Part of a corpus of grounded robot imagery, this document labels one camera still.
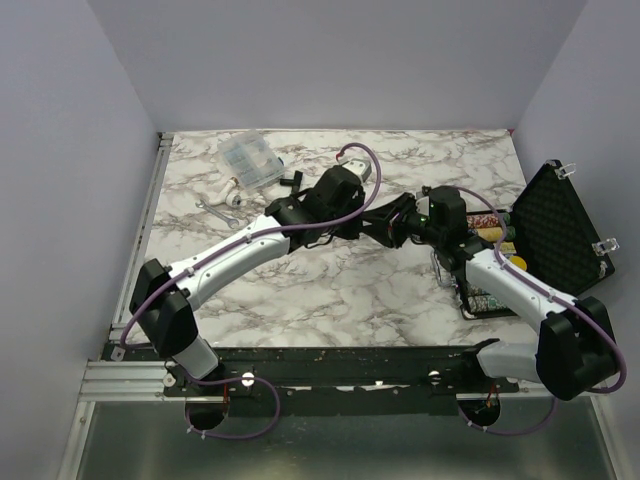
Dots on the black poker case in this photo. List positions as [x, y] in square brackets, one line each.
[555, 235]

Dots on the grey poker chip row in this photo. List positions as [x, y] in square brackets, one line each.
[485, 304]

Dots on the black mounting rail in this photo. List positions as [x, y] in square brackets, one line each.
[334, 381]

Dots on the yellow poker chip row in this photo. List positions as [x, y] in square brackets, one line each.
[494, 234]

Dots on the blue texas holdem card deck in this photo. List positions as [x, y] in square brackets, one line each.
[508, 248]

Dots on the silver open-end wrench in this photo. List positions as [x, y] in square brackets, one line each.
[231, 222]

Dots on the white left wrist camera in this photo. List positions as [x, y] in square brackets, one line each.
[361, 168]

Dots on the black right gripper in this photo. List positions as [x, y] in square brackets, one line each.
[394, 227]

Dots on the yellow round button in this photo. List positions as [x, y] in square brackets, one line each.
[519, 262]

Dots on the clear screw organizer box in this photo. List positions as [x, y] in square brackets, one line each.
[248, 157]

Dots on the black T-shaped pipe fitting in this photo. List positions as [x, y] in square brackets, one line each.
[293, 183]

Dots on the red poker chip row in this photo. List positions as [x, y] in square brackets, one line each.
[481, 221]

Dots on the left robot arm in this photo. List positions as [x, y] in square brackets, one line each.
[166, 298]

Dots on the chrome case handle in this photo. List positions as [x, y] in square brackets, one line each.
[443, 278]

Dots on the white plastic faucet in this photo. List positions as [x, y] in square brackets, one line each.
[228, 194]

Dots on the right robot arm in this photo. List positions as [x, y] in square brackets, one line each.
[574, 351]

